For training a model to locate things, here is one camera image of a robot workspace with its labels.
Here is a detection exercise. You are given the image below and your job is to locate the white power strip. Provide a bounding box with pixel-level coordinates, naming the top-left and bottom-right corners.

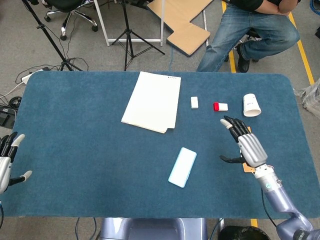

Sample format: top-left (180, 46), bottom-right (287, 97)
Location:
top-left (21, 69), bottom-right (45, 85)

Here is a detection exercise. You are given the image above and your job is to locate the white desk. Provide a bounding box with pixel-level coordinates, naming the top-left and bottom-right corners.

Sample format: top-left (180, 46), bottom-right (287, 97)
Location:
top-left (93, 0), bottom-right (166, 47)

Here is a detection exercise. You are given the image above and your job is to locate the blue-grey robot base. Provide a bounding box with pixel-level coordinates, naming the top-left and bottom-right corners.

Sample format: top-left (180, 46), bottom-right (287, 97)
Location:
top-left (99, 217), bottom-right (209, 240)

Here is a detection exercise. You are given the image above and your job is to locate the black office chair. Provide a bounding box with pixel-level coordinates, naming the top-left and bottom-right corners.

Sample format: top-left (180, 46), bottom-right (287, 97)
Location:
top-left (43, 0), bottom-right (99, 41)

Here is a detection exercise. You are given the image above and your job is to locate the black tripod stand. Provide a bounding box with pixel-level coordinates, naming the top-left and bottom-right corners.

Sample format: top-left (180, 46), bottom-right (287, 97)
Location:
top-left (111, 0), bottom-right (166, 72)
top-left (21, 0), bottom-right (83, 72)

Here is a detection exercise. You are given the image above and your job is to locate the seated person in jeans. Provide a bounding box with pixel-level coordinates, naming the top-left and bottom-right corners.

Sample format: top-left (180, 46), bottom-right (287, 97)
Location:
top-left (196, 0), bottom-right (302, 73)

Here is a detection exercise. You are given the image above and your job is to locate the black stool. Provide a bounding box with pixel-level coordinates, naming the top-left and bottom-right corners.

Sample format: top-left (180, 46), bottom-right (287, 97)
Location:
top-left (246, 27), bottom-right (262, 41)

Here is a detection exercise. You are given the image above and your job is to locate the red and white block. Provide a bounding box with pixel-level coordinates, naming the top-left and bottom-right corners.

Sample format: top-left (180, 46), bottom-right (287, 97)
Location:
top-left (213, 101), bottom-right (229, 112)

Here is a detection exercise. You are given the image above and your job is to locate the white paper stack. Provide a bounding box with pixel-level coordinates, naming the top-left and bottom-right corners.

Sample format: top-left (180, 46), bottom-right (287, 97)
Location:
top-left (120, 71), bottom-right (182, 134)

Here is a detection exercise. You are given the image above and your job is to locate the clear plastic bag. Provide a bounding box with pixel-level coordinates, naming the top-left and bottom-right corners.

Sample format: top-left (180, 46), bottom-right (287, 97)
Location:
top-left (294, 81), bottom-right (320, 120)

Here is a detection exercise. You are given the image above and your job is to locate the black foot pedal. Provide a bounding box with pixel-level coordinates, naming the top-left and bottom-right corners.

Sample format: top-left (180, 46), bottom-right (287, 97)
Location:
top-left (0, 104), bottom-right (17, 130)

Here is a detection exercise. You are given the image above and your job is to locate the blue fabric table cover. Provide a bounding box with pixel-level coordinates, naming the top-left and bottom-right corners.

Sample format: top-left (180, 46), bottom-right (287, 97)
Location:
top-left (1, 70), bottom-right (308, 220)

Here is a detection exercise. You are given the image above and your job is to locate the white paper cup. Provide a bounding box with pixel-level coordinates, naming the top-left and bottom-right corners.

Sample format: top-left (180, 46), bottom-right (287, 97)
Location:
top-left (242, 93), bottom-right (262, 118)

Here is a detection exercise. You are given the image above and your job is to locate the brown cardboard sheet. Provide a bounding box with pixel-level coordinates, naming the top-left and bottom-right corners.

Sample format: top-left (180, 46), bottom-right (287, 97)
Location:
top-left (146, 0), bottom-right (214, 57)

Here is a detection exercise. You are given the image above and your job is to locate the black bag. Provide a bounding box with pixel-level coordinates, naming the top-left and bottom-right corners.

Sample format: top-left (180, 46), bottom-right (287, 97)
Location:
top-left (219, 225), bottom-right (271, 240)

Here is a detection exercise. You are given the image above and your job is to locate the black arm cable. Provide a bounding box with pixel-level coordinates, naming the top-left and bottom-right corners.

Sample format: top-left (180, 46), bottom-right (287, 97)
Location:
top-left (261, 188), bottom-right (278, 228)

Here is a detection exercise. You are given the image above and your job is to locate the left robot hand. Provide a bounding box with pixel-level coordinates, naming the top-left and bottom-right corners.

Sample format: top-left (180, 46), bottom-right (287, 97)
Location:
top-left (0, 131), bottom-right (33, 195)

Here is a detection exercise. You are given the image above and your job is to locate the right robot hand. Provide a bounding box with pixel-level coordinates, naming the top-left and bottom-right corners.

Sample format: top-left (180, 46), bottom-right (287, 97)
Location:
top-left (219, 115), bottom-right (269, 169)

